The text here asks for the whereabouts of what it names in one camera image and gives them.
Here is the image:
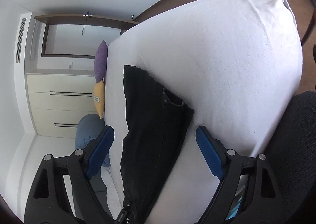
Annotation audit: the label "brown framed doorway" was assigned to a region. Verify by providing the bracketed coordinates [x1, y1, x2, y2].
[35, 13, 137, 59]

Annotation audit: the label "yellow cushion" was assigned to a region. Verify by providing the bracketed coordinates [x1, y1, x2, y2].
[93, 80, 105, 119]

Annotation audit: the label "blue folded duvet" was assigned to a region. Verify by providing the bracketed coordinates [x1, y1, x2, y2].
[75, 114, 110, 167]

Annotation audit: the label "black denim pants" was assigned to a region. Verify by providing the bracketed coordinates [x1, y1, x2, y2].
[120, 65, 194, 223]

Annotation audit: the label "cream wardrobe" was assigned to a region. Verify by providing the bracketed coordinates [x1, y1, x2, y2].
[26, 69, 96, 138]

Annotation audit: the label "purple cushion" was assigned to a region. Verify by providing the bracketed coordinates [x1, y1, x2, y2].
[94, 40, 108, 83]

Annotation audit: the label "white bed sheet mattress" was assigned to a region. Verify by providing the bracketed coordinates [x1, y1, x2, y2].
[105, 0, 303, 223]

